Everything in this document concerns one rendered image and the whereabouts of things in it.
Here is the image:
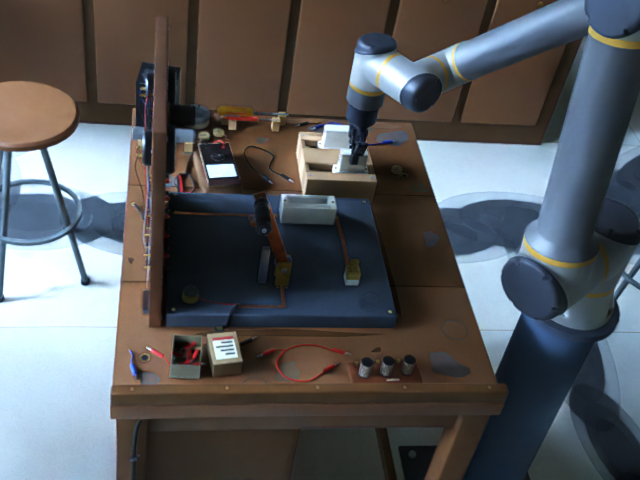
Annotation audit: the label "black test lead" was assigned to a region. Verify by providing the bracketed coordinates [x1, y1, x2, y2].
[242, 145, 297, 184]

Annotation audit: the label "wooden trough box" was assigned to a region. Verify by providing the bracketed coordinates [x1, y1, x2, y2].
[295, 130, 379, 198]

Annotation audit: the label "red multimeter wires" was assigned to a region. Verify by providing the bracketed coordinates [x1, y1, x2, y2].
[164, 171, 197, 194]

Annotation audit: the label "black brown multimeter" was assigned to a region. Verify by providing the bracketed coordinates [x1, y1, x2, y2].
[191, 141, 242, 190]

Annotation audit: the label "brown wooden workbench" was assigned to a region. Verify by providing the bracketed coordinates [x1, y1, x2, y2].
[110, 115, 509, 480]

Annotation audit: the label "grey switch contact clip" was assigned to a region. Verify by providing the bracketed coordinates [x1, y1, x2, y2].
[256, 245, 272, 286]

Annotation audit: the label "cardboard box white label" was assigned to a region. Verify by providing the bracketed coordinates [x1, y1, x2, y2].
[205, 330, 245, 378]

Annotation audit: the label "brown flat tray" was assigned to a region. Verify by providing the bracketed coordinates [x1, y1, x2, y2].
[346, 355, 424, 385]

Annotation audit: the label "white ceramic fuse holder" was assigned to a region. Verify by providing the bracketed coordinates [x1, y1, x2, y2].
[278, 193, 338, 227]

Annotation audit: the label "black power cable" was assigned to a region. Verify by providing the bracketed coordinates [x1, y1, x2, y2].
[129, 418, 145, 480]

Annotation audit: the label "dark grey switch baseboard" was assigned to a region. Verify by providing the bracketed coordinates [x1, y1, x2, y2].
[163, 191, 399, 329]

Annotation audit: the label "red test lead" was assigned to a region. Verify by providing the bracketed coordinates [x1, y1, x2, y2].
[256, 344, 354, 383]

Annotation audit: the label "cardboard box of red clips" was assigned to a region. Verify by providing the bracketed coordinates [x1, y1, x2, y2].
[168, 333, 205, 380]

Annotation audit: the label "yellow handle screwdriver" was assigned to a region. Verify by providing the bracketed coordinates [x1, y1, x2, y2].
[216, 104, 262, 119]

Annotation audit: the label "brown seat metal stool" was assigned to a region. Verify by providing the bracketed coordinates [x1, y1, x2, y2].
[0, 81, 92, 303]

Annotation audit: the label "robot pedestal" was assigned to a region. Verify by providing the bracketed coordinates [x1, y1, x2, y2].
[464, 313, 622, 480]

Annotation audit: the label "black block on panel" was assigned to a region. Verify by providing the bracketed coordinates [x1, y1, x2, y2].
[166, 102, 197, 132]

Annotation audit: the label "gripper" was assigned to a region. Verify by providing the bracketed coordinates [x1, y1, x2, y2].
[346, 94, 384, 166]

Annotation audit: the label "upright brown wooden panel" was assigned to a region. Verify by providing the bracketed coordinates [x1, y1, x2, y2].
[146, 16, 177, 329]

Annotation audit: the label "red handle screwdriver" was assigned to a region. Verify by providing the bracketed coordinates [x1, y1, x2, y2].
[223, 115, 262, 132]

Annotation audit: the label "copper knife switch black handle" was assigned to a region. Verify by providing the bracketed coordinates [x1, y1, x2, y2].
[252, 191, 294, 266]

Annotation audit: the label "brass switch hinge post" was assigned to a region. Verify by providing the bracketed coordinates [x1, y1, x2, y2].
[273, 260, 293, 291]

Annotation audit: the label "black box on panel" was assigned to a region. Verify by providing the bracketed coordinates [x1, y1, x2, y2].
[135, 61, 183, 167]

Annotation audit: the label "panel wiring bundle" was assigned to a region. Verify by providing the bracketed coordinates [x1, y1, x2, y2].
[129, 144, 154, 297]

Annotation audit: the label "brass terminal white block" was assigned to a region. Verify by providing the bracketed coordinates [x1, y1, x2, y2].
[343, 258, 364, 288]

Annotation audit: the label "brown wooden cupboard wall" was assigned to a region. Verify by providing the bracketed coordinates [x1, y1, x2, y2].
[0, 0, 587, 142]

